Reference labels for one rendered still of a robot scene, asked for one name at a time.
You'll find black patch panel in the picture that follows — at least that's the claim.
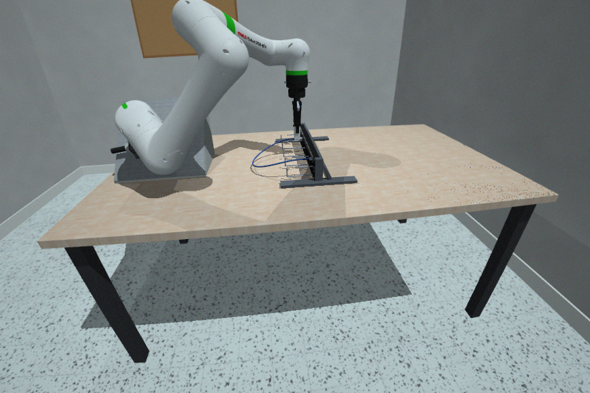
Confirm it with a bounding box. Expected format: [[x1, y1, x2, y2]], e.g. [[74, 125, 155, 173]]
[[280, 123, 358, 188]]

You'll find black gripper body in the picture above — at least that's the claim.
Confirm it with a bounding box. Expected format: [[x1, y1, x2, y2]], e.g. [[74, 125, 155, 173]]
[[288, 88, 305, 107]]

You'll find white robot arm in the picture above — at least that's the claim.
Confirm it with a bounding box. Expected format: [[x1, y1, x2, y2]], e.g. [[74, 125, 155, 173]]
[[110, 0, 311, 175]]

